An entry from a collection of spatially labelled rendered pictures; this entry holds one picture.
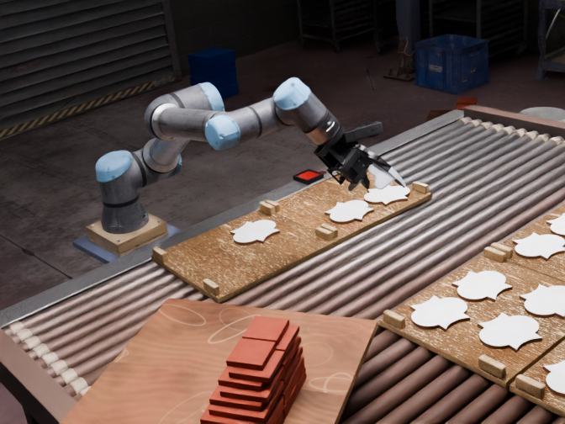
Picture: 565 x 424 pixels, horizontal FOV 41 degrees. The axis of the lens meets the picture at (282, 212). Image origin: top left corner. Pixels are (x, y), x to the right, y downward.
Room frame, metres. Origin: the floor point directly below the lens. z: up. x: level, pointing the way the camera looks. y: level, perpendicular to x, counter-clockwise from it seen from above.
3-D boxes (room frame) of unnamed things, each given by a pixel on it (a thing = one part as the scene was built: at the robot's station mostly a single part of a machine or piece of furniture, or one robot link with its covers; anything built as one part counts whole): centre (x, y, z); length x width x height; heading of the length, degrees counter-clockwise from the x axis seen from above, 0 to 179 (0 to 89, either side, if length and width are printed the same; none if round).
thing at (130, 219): (2.24, 0.51, 0.97); 0.15 x 0.15 x 0.10
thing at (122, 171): (2.24, 0.50, 1.09); 0.13 x 0.12 x 0.14; 125
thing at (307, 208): (2.19, -0.21, 0.93); 0.41 x 0.35 x 0.02; 126
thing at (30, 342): (2.19, -0.08, 0.90); 1.95 x 0.05 x 0.05; 128
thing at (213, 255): (1.94, 0.13, 0.93); 0.41 x 0.35 x 0.02; 126
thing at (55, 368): (2.08, -0.17, 0.90); 1.95 x 0.05 x 0.05; 128
